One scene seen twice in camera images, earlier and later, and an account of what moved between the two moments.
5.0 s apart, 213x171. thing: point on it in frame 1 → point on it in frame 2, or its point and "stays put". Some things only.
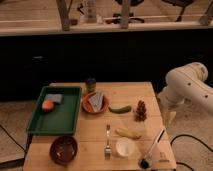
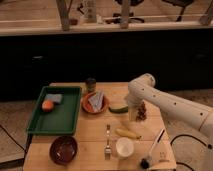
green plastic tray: (63, 117) stays put
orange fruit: (47, 106) stays put
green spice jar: (91, 85) stays put
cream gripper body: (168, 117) → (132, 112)
